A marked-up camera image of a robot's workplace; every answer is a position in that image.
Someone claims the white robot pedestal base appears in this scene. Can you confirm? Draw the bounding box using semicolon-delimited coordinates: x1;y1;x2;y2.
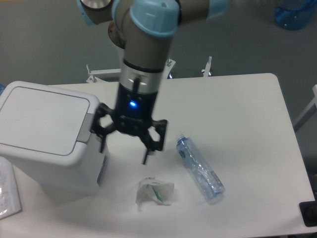
86;56;213;83

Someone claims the white frame at right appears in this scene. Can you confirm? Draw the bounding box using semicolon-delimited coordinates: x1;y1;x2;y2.
293;85;317;133

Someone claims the crumpled white paper wrapper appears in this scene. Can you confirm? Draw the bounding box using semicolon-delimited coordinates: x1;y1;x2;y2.
136;177;175;206

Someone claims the white paper notebook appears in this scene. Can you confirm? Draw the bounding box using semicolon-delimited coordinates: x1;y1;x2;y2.
0;157;22;220

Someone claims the blue water jug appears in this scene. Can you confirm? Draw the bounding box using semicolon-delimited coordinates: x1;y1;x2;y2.
274;0;317;30

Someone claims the black device at table edge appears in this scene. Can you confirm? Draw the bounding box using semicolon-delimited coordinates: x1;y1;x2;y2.
299;201;317;227

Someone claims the clear plastic water bottle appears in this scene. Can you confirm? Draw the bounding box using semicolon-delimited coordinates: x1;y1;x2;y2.
176;134;225;205

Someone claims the white push-lid trash can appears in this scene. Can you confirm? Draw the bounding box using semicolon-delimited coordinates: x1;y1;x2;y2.
0;81;107;195

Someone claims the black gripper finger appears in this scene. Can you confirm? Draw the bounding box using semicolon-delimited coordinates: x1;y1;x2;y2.
90;103;117;154
141;119;168;165

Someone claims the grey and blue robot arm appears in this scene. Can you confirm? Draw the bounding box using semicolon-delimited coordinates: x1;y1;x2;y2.
77;0;229;155

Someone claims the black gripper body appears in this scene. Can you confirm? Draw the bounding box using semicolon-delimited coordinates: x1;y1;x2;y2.
112;84;158;136

